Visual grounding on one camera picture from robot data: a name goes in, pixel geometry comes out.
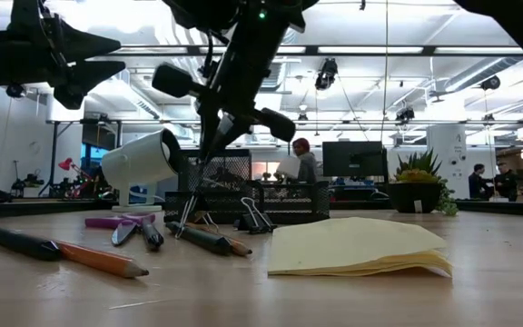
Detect yellow sticky notes pad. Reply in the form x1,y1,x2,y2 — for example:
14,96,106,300
266,216,454,279

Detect white spotlight desk lamp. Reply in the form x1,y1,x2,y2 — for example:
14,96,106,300
101,128,183,213

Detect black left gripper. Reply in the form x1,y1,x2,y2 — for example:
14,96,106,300
0,0,126,110

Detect potted succulent in black pot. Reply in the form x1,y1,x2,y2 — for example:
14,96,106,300
387,148,460,217

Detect wooden table top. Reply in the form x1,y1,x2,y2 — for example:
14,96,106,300
0,198,523,222

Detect purple handled scissors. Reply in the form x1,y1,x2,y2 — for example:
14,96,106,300
84,212,157,248

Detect black binder clip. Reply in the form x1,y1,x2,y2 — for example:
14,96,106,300
173,190,221,241
235,195,277,236

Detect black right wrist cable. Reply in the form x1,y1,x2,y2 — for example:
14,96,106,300
197,26,220,81

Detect person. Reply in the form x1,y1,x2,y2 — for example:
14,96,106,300
273,137,320,185
492,161,521,203
467,163,494,201

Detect orange wooden pencil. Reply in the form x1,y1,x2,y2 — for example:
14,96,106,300
183,222,253,258
55,239,151,280

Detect black ceiling-hung camera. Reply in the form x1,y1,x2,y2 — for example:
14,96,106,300
314,57,339,91
395,106,416,124
479,74,502,91

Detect black mesh desk organizer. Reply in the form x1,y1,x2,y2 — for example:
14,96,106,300
164,148,331,226

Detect black computer monitor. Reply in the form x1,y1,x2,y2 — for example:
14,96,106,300
321,141,389,179

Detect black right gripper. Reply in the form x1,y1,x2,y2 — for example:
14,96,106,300
152,20,306,160

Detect dark wall screen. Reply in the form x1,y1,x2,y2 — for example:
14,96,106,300
81,121,118,151

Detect black metal rig frame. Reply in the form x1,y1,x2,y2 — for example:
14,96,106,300
45,118,124,197

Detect red desk lamp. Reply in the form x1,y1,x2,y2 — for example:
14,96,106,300
57,156,91,183

